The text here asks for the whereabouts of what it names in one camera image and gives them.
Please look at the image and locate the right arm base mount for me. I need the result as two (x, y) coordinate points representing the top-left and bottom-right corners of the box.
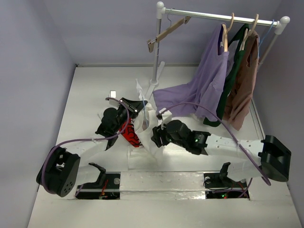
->
(203, 162), (250, 199)

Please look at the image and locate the white t shirt red print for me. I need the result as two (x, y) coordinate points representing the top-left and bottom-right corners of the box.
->
(122, 81), (163, 170)

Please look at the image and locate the wooden hanger with purple shirt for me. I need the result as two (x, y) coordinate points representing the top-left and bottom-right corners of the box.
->
(222, 12), (235, 52)

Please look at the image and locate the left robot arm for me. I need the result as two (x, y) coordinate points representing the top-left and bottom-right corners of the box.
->
(36, 97), (148, 197)

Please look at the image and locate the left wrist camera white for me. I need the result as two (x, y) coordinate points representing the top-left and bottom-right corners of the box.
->
(109, 90), (117, 98)

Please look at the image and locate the light blue wire hanger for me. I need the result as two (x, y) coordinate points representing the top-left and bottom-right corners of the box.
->
(141, 95), (149, 127)

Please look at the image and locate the blue wire hanger far right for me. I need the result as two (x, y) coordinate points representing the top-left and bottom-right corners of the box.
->
(257, 19), (275, 59)

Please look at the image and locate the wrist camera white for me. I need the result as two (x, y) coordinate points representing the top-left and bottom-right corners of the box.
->
(109, 90), (117, 98)
(157, 111), (172, 130)

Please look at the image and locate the wooden hanger with green shirt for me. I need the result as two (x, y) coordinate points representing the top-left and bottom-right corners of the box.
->
(239, 14), (259, 50)

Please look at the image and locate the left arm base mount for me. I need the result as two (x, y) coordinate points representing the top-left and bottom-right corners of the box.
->
(75, 162), (121, 200)

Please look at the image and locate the dark green t shirt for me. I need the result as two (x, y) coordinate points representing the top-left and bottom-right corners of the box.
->
(194, 24), (249, 119)

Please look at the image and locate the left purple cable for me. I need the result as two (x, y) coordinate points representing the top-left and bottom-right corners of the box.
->
(40, 97), (130, 197)

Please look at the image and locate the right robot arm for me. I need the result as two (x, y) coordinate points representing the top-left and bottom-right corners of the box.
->
(151, 120), (291, 186)

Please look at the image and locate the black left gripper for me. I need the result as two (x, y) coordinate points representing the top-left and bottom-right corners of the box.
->
(113, 98), (147, 133)

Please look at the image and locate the white metal clothes rack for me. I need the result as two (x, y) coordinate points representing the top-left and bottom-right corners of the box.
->
(146, 1), (291, 99)

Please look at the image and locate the brown t shirt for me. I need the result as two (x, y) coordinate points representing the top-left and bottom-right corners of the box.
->
(223, 31), (259, 131)

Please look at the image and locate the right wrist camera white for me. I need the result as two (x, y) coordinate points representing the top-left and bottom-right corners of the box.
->
(157, 111), (172, 130)

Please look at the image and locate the purple t shirt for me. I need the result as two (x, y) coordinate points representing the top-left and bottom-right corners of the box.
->
(153, 24), (229, 121)

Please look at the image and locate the beige wooden clip hanger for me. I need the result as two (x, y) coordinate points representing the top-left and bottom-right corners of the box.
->
(147, 9), (191, 53)

